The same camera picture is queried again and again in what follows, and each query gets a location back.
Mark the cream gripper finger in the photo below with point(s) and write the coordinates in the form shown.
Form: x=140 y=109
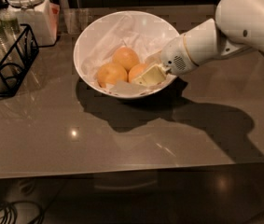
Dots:
x=153 y=58
x=150 y=76

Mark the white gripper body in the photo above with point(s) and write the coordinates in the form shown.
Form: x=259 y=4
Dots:
x=175 y=55

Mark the orange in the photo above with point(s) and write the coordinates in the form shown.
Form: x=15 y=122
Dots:
x=136 y=71
x=126 y=57
x=111 y=73

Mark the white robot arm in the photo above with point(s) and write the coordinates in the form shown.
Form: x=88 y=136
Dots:
x=238 y=26

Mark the white ceramic bowl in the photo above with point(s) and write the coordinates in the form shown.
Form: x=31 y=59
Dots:
x=91 y=41

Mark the white crumpled paper liner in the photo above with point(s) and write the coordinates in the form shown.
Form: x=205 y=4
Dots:
x=106 y=44

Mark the white ceramic lidded jar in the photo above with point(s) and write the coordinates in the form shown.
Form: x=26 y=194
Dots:
x=41 y=15

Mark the stacked clear cups back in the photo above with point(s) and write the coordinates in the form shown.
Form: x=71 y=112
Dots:
x=10 y=23

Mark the black wire rack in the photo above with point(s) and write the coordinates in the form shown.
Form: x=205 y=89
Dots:
x=16 y=63

